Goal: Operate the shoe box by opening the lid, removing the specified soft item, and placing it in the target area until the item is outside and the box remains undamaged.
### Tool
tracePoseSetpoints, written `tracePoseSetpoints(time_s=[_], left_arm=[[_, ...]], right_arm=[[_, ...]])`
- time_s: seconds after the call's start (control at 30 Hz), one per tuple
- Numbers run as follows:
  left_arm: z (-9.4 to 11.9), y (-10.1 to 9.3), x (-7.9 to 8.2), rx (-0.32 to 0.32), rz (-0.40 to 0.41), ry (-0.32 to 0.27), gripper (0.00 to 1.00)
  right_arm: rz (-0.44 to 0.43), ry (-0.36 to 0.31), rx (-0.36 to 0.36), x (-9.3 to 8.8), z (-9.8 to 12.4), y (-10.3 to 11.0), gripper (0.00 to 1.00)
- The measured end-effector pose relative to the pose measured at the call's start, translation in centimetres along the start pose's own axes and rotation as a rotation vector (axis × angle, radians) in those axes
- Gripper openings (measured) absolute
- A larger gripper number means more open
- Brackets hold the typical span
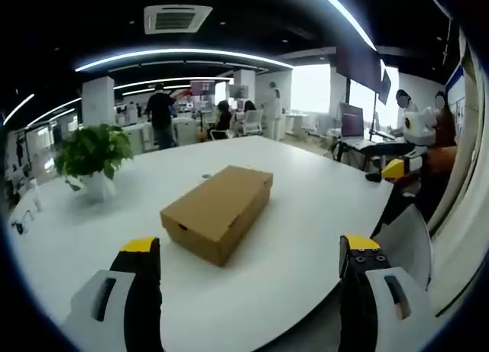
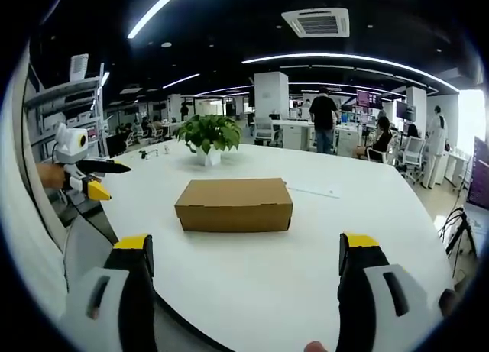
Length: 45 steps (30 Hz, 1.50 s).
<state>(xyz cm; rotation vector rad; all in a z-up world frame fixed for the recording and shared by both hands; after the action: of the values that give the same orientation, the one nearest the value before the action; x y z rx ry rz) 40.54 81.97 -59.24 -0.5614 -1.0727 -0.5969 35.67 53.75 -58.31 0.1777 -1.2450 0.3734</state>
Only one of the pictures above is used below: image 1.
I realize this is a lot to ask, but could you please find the green potted plant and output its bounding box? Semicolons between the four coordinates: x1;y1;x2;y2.
53;123;134;202

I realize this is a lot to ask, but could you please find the large hanging dark screen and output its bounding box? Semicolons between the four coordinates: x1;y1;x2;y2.
335;45;383;92

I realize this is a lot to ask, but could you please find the curved ceiling light strip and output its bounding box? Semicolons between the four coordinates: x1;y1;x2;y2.
74;48;294;73

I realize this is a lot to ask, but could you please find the white square pillar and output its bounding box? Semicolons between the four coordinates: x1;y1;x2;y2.
81;76;116;127

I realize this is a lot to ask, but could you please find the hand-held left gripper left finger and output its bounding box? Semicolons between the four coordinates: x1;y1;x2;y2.
60;236;164;352

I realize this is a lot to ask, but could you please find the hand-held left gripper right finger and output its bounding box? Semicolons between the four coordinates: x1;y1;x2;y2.
338;234;437;352

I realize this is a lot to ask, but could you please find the white office chair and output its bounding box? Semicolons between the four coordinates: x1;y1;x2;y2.
239;109;265;137

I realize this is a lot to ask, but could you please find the ceiling air conditioner vent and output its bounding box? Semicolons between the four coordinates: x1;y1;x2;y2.
144;4;214;36

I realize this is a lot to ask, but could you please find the brown cardboard shoe box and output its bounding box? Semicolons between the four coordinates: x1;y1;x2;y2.
159;165;274;268

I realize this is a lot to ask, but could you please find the straight ceiling light strip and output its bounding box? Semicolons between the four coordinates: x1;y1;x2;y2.
309;0;377;51

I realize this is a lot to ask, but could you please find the small hanging dark screen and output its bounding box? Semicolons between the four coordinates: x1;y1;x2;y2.
377;69;393;105

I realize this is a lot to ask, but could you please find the laptop with purple screen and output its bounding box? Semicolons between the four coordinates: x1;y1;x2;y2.
338;102;377;147

